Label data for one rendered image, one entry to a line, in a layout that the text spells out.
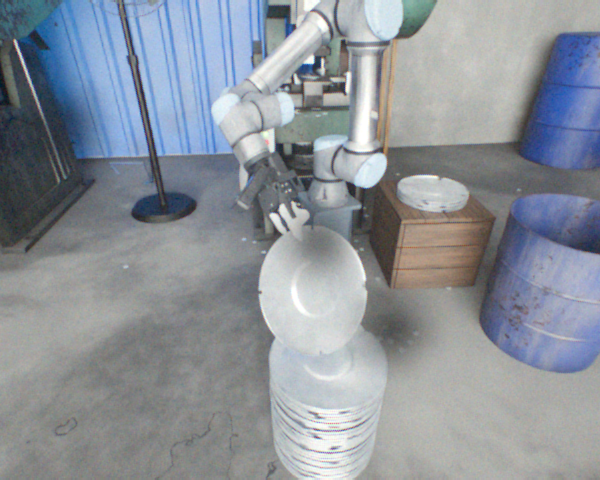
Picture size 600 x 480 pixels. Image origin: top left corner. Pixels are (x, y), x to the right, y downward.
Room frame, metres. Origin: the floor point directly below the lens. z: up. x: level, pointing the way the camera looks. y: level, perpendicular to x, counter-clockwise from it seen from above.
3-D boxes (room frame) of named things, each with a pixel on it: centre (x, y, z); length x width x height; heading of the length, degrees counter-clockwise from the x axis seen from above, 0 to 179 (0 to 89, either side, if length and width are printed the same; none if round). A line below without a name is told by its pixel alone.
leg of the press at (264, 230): (2.14, 0.22, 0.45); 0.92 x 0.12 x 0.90; 7
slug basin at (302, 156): (2.04, -0.06, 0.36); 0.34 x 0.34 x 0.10
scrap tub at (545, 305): (1.03, -0.91, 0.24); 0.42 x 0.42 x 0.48
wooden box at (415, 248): (1.49, -0.59, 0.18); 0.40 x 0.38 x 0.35; 3
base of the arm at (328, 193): (1.26, -0.12, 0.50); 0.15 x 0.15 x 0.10
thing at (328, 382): (0.63, -0.08, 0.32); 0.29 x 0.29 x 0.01
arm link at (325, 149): (1.26, -0.12, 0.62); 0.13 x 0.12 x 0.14; 41
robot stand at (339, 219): (1.26, -0.12, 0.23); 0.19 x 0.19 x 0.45; 22
